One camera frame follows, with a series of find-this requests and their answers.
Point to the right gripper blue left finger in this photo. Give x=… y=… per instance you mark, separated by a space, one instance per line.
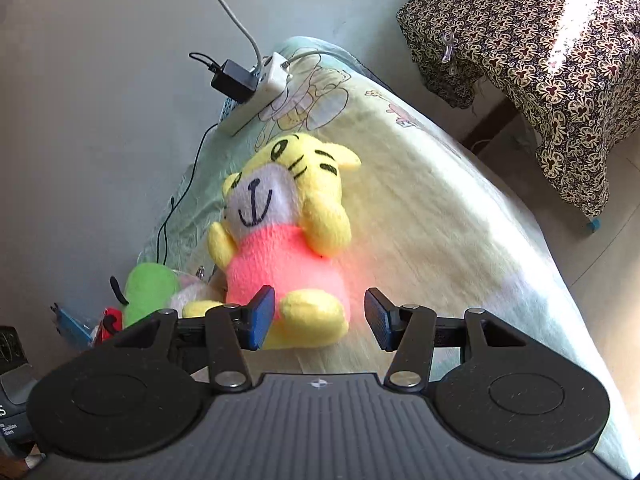
x=256 y=318

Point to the blue notebook with clips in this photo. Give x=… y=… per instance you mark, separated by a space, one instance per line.
x=77 y=330

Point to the white power strip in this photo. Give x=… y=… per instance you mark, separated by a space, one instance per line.
x=271 y=84

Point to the yellow tiger plush toy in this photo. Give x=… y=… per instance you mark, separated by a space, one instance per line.
x=283 y=225

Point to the black charger adapter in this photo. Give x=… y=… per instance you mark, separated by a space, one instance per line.
x=233 y=81

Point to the pastel cartoon bed sheet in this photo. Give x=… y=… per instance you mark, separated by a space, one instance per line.
x=431 y=225

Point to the patterned cloth covered table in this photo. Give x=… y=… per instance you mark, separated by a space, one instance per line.
x=571 y=67

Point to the pink plush teddy bear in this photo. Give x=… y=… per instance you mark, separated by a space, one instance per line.
x=193 y=288

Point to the red cardboard box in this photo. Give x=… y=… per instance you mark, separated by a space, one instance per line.
x=110 y=325

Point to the green bean plush toy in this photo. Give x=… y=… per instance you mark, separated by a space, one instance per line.
x=148 y=288

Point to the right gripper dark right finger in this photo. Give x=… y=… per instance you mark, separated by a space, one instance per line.
x=383 y=318

